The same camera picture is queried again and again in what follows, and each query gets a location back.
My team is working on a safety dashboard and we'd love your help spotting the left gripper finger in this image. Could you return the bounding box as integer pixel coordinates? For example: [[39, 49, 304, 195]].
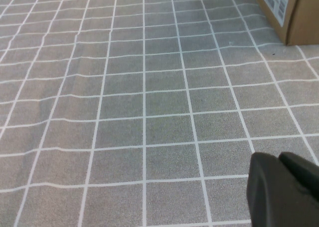
[[246, 151, 319, 227]]

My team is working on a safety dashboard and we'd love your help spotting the brown cardboard shoe box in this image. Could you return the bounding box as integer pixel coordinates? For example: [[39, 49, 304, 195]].
[[250, 0, 319, 46]]

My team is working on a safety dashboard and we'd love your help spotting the grey white-checked tablecloth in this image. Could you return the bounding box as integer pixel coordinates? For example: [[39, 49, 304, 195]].
[[0, 0, 319, 227]]

